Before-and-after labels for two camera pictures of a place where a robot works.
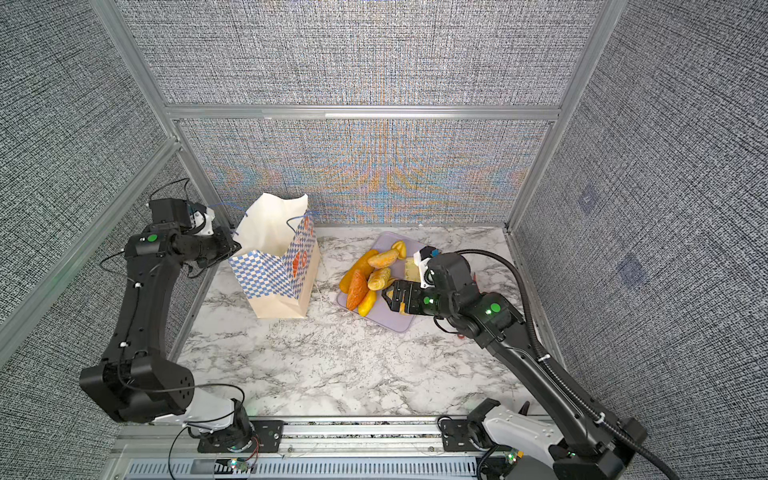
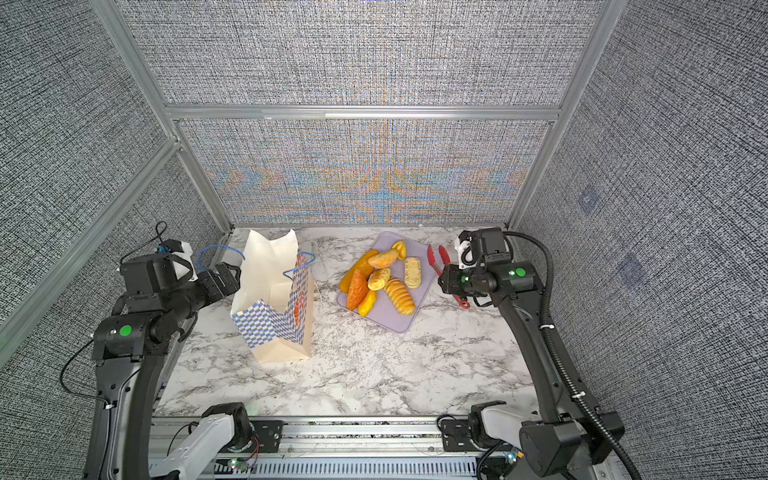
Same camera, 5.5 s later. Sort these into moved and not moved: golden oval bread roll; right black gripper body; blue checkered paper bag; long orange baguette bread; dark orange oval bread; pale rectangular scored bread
Moved: blue checkered paper bag; right black gripper body
Not moved: dark orange oval bread; long orange baguette bread; golden oval bread roll; pale rectangular scored bread
